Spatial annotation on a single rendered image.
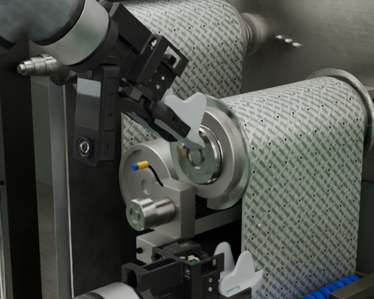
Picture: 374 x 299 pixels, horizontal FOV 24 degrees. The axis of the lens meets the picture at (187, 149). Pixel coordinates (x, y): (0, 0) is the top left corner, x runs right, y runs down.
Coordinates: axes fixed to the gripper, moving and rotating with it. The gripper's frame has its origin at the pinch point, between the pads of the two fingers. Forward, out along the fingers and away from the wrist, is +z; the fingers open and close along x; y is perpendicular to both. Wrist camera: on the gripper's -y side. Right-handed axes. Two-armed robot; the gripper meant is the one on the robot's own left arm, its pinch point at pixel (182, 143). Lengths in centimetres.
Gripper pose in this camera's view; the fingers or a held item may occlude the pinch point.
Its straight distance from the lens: 105.5
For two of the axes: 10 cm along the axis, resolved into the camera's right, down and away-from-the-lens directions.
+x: -6.7, -2.1, 7.1
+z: 5.7, 4.7, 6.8
